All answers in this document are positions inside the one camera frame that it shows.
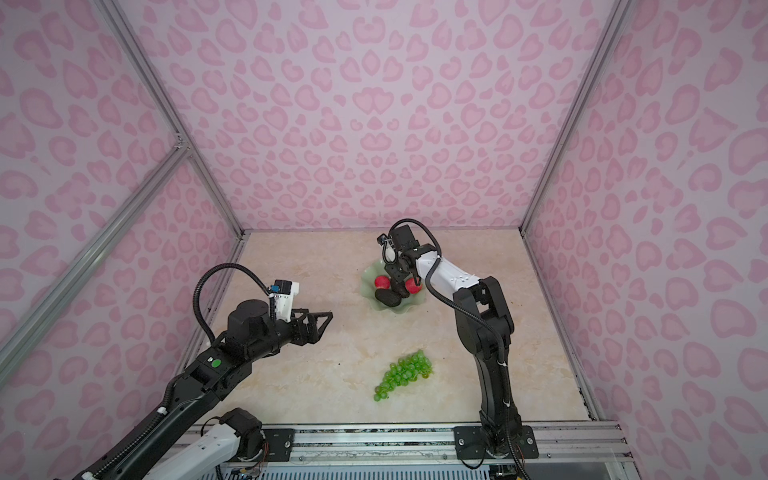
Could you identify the light green wavy fruit bowl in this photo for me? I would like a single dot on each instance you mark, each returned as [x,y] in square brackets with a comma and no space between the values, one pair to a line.
[367,290]

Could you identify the red apple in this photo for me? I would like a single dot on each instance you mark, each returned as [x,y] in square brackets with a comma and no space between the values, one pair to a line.
[412,286]
[382,282]

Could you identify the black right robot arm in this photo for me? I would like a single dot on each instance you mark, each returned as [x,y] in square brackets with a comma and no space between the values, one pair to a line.
[484,326]

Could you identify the right corner aluminium post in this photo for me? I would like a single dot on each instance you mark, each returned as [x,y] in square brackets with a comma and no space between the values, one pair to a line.
[620,14]

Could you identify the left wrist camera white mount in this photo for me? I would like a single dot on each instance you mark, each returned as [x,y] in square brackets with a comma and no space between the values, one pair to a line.
[282,295]

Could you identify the diagonal aluminium frame bar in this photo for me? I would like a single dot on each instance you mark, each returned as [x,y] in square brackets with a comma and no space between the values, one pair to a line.
[39,319]

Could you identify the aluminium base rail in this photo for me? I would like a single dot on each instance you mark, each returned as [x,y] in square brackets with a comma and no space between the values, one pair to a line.
[548,450]

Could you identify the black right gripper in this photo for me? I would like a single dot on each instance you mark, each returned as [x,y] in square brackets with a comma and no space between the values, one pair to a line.
[393,271]

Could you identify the dark avocado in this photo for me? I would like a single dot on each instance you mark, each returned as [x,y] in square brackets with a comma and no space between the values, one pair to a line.
[387,298]
[400,288]

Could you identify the corner aluminium post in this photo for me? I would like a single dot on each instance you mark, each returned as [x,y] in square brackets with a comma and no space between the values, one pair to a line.
[620,14]
[128,40]

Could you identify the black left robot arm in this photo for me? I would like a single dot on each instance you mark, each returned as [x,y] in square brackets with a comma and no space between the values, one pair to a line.
[253,332]

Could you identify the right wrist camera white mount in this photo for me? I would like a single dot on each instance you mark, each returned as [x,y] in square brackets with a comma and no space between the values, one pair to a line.
[399,239]

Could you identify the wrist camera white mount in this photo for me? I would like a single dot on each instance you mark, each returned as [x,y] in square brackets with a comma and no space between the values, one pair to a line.
[399,239]
[282,295]

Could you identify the green grape bunch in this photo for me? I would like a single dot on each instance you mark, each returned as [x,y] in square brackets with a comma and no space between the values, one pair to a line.
[406,370]

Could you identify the left corner aluminium post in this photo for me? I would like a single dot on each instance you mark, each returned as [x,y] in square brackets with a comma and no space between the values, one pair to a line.
[128,40]

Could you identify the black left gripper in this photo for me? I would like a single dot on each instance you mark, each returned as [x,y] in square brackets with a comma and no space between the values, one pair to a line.
[314,333]

